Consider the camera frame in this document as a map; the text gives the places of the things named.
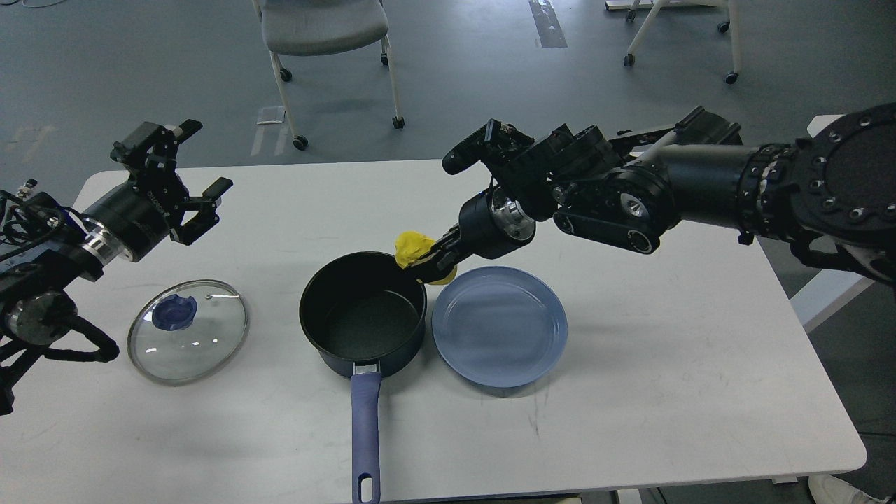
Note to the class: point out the white side table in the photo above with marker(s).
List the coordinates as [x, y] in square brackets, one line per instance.
[825, 295]

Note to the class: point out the dark saucepan with blue handle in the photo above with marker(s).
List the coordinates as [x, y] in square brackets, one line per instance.
[366, 318]

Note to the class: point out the white chair legs with castors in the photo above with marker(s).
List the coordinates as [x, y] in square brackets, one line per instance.
[729, 27]

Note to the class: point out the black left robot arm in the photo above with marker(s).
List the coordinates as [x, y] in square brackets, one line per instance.
[47, 246]

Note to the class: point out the grey office chair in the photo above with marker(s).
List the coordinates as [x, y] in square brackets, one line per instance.
[311, 28]

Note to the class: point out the blue round plate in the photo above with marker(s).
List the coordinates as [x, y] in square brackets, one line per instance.
[499, 327]

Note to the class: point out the white shoe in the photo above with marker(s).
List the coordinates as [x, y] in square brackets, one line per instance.
[828, 489]

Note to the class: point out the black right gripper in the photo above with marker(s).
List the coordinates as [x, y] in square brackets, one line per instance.
[490, 225]

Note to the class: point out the glass pot lid blue knob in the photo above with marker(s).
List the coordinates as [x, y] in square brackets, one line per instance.
[188, 332]

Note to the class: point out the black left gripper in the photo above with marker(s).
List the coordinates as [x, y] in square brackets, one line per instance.
[150, 207]

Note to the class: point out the yellow toy potato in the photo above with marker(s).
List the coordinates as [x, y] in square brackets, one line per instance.
[411, 247]

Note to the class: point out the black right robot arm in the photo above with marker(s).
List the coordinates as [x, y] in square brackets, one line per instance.
[830, 197]

